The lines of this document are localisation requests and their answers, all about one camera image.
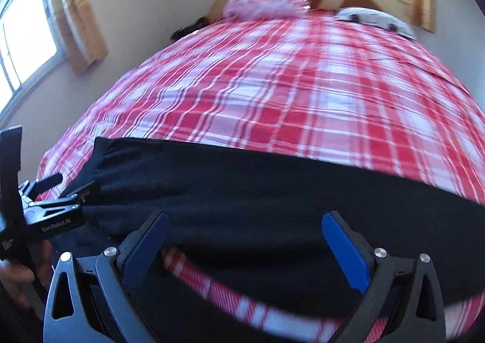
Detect black pants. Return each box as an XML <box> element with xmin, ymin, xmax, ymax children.
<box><xmin>53</xmin><ymin>138</ymin><xmax>484</xmax><ymax>342</ymax></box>

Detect person's left hand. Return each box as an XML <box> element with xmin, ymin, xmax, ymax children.
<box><xmin>1</xmin><ymin>240</ymin><xmax>53</xmax><ymax>309</ymax></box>

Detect left side window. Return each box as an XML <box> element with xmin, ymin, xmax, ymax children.
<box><xmin>1</xmin><ymin>0</ymin><xmax>67</xmax><ymax>126</ymax></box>

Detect yellow curtain left window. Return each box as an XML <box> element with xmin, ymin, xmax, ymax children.
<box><xmin>48</xmin><ymin>0</ymin><xmax>109</xmax><ymax>74</ymax></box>

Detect dark item beside bed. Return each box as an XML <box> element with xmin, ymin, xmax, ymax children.
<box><xmin>170</xmin><ymin>17</ymin><xmax>210</xmax><ymax>42</ymax></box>

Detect red plaid bed cover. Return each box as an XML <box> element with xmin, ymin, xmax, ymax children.
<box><xmin>35</xmin><ymin>10</ymin><xmax>485</xmax><ymax>343</ymax></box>

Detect pink floral pillow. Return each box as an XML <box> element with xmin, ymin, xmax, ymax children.
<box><xmin>222</xmin><ymin>0</ymin><xmax>310</xmax><ymax>21</ymax></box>

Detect white black patterned pillow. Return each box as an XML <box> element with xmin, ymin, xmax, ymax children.
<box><xmin>334</xmin><ymin>7</ymin><xmax>416</xmax><ymax>40</ymax></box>

